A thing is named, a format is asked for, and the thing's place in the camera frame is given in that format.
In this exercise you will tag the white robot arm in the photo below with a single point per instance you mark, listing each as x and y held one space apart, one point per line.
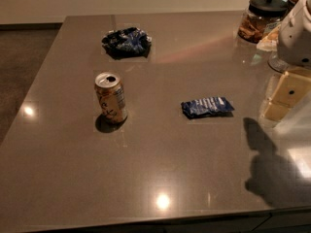
292 60

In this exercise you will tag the glass jar with black lid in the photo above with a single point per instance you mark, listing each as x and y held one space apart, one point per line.
259 15

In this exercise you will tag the blue snack bag flat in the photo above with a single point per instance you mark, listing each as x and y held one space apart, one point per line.
206 107

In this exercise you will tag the clear glass base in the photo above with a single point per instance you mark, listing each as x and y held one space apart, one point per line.
277 64

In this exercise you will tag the pale snack packet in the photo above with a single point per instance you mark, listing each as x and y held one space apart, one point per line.
269 40

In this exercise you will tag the orange soda can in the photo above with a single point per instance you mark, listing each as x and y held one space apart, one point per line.
110 94

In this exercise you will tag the crumpled dark blue chip bag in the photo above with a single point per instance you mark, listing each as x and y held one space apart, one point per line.
128 42

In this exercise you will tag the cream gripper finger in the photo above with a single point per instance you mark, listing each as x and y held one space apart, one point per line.
290 88

